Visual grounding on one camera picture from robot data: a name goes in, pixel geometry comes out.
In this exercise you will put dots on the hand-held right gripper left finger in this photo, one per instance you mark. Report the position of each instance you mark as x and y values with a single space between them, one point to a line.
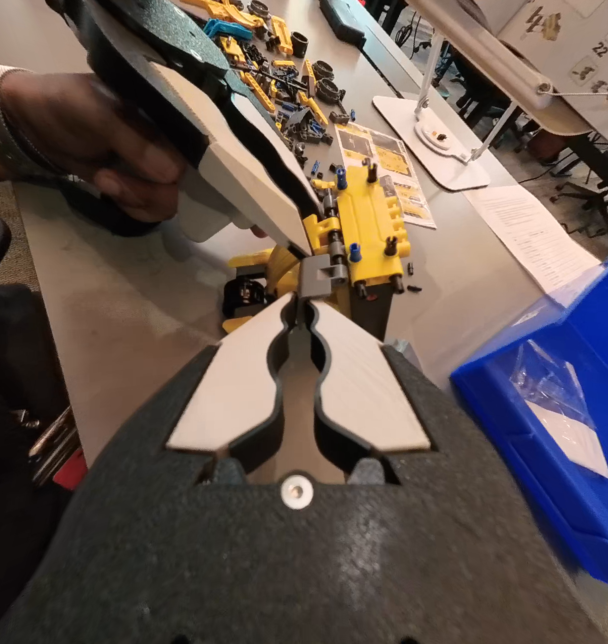
223 397

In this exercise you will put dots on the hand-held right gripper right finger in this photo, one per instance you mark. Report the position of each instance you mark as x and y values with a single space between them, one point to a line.
369 397

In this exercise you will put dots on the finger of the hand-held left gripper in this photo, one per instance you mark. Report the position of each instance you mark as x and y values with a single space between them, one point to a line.
271 132
253 191

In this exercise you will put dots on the yellow toy brick vehicle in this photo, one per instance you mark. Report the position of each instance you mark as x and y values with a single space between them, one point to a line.
369 216

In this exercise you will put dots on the person's left forearm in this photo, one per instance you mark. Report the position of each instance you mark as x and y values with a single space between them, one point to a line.
2 75

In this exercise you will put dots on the person's left hand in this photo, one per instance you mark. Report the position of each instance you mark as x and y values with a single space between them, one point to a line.
82 131

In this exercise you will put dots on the yellow sticker sheet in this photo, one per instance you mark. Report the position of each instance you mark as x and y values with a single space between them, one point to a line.
364 146

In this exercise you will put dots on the pile of yellow black bricks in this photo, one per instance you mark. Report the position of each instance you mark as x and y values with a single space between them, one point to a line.
284 30

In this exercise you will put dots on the black flat device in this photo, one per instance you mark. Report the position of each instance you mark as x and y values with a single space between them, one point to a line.
342 22

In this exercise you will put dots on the grey wristband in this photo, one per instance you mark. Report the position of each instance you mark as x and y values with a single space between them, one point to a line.
12 136

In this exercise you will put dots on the white book stand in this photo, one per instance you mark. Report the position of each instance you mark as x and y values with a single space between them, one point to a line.
455 166

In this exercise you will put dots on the clear plastic bag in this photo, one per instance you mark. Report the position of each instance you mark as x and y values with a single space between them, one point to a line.
570 432

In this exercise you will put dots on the printed paper sheet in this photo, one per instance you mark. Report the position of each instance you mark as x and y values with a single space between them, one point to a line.
525 236

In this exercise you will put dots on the blue plastic storage bin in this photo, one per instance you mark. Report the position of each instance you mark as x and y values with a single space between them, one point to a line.
601 327

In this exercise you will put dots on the instruction booklet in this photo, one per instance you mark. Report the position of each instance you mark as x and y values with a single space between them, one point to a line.
586 60

